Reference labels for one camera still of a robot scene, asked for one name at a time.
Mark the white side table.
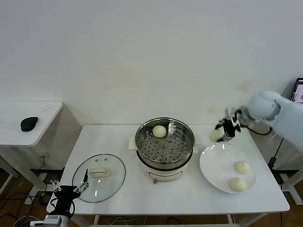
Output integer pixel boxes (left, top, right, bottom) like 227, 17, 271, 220
0, 101, 83, 205

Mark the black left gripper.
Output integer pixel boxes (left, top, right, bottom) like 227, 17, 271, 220
50, 168, 90, 215

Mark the stainless steel steamer basket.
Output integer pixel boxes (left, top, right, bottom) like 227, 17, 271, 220
135, 117, 196, 170

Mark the white table underframe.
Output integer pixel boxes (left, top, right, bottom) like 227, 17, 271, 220
68, 214, 272, 227

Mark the black computer mouse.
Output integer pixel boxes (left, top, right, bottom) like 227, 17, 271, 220
20, 115, 39, 132

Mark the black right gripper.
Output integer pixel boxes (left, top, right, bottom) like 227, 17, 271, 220
214, 107, 245, 142

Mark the white cable bundle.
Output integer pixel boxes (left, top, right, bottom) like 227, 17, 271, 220
103, 215, 145, 227

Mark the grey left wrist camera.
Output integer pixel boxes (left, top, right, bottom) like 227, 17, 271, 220
44, 214, 61, 225

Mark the round white plate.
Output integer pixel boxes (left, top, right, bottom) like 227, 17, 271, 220
199, 143, 258, 195

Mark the black power adapter cable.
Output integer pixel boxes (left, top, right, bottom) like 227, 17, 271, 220
268, 138, 285, 170

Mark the white steamed baozi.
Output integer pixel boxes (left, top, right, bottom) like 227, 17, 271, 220
211, 129, 224, 143
234, 161, 251, 175
152, 125, 167, 138
227, 177, 249, 192

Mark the cream electric cooker pot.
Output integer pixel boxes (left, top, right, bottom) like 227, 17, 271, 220
128, 136, 202, 185

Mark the round glass pot lid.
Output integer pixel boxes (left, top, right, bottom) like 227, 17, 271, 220
72, 153, 126, 203

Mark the open black laptop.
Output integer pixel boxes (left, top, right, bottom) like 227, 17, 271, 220
290, 77, 303, 104

